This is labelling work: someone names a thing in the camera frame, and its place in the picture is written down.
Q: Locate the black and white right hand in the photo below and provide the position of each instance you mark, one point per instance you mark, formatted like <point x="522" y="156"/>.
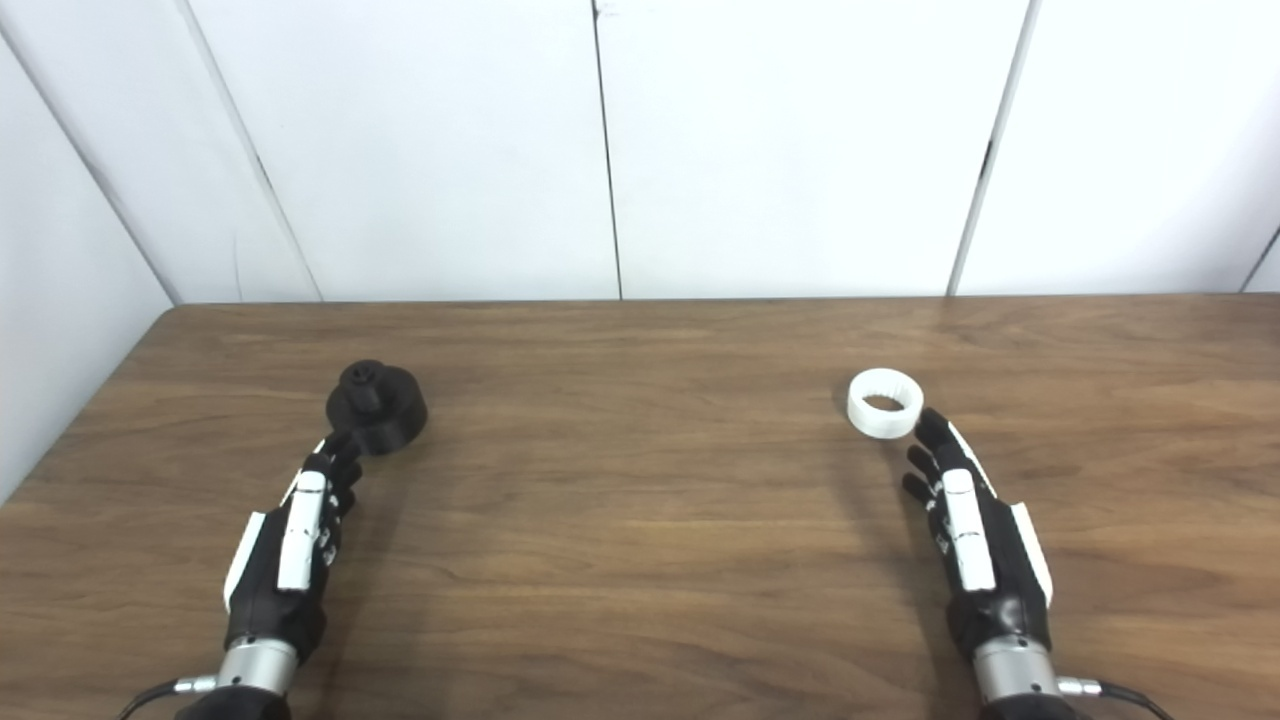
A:
<point x="968" y="530"/>

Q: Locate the black and white left hand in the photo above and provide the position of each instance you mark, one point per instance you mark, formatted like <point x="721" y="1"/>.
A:
<point x="300" y="530"/>

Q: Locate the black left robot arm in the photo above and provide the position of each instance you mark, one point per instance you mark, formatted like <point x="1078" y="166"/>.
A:
<point x="255" y="670"/>

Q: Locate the round black part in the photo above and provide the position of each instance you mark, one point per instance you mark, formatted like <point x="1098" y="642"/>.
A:
<point x="385" y="420"/>

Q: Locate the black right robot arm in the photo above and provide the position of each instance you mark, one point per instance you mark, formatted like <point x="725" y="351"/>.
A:
<point x="1015" y="675"/>

